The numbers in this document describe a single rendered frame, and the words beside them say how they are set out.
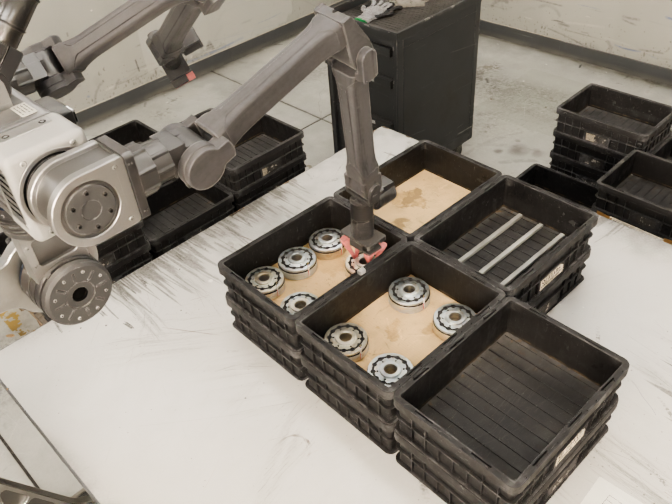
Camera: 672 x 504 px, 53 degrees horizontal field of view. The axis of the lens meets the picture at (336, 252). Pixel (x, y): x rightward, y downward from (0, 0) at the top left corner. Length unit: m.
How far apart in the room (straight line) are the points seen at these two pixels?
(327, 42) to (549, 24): 3.86
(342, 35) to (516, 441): 0.86
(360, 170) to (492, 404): 0.58
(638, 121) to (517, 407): 1.99
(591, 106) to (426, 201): 1.47
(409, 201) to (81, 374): 1.03
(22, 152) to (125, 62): 3.62
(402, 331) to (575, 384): 0.40
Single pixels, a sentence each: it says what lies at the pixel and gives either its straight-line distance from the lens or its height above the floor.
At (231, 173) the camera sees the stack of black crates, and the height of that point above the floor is 0.58.
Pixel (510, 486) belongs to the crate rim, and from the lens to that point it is 1.27.
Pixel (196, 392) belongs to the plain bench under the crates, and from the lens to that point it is 1.74.
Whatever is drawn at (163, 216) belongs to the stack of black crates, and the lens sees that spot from 2.90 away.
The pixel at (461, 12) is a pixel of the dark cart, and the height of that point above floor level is 0.85.
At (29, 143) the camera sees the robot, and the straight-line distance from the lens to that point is 1.11.
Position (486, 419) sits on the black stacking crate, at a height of 0.83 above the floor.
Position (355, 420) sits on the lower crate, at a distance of 1.59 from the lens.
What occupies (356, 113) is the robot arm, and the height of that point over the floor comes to 1.35.
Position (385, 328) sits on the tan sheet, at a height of 0.83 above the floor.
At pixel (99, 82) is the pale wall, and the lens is 4.63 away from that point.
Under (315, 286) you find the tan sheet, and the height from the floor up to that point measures 0.83.
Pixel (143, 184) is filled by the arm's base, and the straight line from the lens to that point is 1.08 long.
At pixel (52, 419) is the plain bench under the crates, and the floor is 0.70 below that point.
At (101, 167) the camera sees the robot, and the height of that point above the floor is 1.51.
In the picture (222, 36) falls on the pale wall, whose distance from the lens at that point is 5.07.
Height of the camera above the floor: 2.01
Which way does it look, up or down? 40 degrees down
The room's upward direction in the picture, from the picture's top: 5 degrees counter-clockwise
